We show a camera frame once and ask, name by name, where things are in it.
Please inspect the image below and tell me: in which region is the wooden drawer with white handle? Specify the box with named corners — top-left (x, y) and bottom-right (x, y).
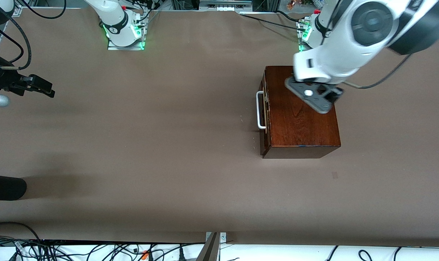
top-left (257, 78), bottom-right (270, 154)

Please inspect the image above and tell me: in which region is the dark brown wooden cabinet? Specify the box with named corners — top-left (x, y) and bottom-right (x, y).
top-left (260, 66), bottom-right (341, 159)

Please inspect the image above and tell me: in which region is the black cylinder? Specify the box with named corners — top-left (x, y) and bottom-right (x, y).
top-left (0, 174), bottom-right (27, 201)

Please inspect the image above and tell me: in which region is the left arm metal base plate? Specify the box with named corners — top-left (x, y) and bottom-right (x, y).
top-left (298, 20), bottom-right (314, 54)

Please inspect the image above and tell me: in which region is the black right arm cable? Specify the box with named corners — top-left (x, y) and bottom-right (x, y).
top-left (0, 0), bottom-right (67, 70)

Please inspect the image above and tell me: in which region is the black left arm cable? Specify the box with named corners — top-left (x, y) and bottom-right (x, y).
top-left (344, 54), bottom-right (413, 90)

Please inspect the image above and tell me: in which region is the black cable to arm base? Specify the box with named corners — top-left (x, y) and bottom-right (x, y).
top-left (239, 11), bottom-right (309, 31)

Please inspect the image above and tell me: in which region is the aluminium frame profile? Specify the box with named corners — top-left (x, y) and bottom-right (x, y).
top-left (9, 0), bottom-right (24, 17)

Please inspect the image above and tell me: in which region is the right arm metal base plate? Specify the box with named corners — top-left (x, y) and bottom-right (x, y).
top-left (107, 10), bottom-right (146, 51)

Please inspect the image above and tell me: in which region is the grey network switch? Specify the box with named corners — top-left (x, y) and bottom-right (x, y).
top-left (199, 0), bottom-right (253, 12)

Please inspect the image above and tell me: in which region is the thick black arched cable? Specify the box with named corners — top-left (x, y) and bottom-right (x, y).
top-left (0, 222), bottom-right (42, 241)

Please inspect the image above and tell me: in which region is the black cable bundle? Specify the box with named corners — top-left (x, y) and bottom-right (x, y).
top-left (0, 237), bottom-right (205, 261)

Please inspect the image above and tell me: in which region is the metal bracket with dark bar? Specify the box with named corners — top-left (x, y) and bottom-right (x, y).
top-left (196, 232), bottom-right (227, 261)

